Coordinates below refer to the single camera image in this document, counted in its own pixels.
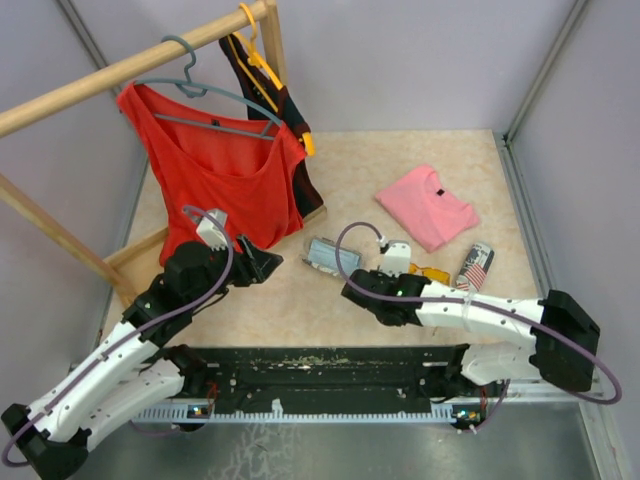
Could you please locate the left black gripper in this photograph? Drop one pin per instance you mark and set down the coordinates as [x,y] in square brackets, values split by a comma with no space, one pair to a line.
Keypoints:
[253,266]

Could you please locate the grey patterned glasses case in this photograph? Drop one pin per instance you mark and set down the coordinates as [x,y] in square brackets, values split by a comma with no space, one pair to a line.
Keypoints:
[329,271]

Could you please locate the orange sunglasses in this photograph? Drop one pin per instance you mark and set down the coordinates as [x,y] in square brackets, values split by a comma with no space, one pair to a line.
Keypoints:
[431,273]

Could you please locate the narrow blue cleaning cloth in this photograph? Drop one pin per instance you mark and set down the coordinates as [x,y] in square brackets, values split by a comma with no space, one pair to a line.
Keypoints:
[324,253]

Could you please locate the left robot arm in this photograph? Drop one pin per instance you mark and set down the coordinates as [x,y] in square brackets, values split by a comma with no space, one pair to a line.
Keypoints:
[110,360]

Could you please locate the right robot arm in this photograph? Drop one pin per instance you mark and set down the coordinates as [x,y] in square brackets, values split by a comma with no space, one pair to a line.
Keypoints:
[553,339]

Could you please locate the red tank top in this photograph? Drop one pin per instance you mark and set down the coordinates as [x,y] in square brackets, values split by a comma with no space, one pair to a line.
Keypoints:
[242,167]

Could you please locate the wooden clothes rack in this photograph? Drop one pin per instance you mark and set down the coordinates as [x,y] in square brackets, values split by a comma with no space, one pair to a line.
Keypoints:
[265,13]

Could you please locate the dark navy maroon garment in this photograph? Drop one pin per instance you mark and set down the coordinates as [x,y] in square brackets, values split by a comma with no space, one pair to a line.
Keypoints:
[260,84]

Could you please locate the folded pink t-shirt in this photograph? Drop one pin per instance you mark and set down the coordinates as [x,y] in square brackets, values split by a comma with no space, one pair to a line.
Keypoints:
[426,210]

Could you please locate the grey-blue clothes hanger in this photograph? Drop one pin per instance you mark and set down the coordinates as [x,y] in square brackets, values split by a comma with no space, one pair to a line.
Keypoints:
[193,90]

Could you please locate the yellow clothes hanger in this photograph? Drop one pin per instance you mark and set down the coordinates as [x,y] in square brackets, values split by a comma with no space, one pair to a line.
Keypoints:
[270,31]

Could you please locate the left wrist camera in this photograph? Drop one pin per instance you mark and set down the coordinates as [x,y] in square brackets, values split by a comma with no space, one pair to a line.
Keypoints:
[211,229]

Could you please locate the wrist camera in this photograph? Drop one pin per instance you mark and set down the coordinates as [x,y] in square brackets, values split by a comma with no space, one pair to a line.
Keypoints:
[211,229]
[396,258]

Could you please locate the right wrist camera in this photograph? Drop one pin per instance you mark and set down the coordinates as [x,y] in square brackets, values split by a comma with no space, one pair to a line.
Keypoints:
[396,258]

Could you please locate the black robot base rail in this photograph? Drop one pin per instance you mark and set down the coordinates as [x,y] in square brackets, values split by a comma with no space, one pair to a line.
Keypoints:
[343,385]

